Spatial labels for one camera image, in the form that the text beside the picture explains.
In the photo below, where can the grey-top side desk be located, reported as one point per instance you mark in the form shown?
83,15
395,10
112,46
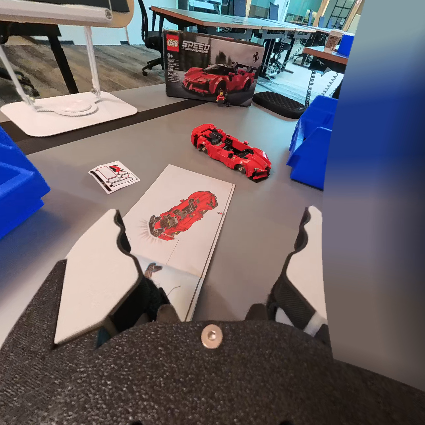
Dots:
63,59

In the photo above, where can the black quilted pad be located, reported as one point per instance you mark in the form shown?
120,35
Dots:
277,104

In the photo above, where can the paper coffee cup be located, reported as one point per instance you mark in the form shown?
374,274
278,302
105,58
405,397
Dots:
332,41

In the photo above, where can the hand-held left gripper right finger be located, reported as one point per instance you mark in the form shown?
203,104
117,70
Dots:
308,265

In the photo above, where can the black office chair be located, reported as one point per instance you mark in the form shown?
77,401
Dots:
151,33

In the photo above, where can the blue plastic storage bin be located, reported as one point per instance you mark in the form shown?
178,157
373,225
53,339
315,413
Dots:
308,159
20,186

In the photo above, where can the lego sticker sheet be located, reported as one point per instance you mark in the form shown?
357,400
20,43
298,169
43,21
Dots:
113,177

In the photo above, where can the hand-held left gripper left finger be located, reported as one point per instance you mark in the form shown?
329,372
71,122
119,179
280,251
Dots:
96,279

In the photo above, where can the red lego car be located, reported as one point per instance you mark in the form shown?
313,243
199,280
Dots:
215,146

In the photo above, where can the small blue storage bin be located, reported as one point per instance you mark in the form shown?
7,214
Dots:
343,45

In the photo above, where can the white tabletop stand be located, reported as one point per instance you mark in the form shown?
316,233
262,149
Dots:
99,113

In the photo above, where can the lego set cardboard box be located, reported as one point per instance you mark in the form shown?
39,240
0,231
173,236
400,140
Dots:
199,86

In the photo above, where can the lego instruction booklet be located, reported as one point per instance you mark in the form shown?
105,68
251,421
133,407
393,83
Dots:
196,232

